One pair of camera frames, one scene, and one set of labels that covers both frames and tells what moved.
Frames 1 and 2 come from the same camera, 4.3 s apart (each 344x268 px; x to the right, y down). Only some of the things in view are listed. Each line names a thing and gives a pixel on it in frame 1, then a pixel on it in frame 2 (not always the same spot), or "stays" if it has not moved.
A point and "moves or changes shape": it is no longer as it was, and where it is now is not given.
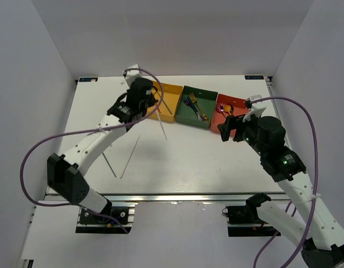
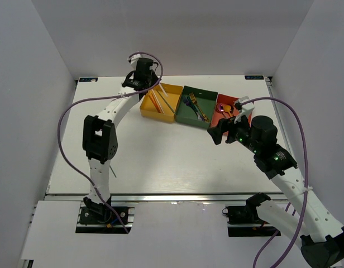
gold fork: x=193 y=98 stays
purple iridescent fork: x=187 y=104 stays
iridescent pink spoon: x=220 y=107 stays
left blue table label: x=90 y=79 stays
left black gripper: x=152 y=100 → x=155 y=77
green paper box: x=195 y=107 stays
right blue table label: x=254 y=77 stays
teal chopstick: x=164 y=103 moves or changes shape
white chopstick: x=161 y=125 → x=156 y=97
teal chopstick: x=109 y=164 stays
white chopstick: x=130 y=158 → x=163 y=90
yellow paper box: x=167 y=96 stays
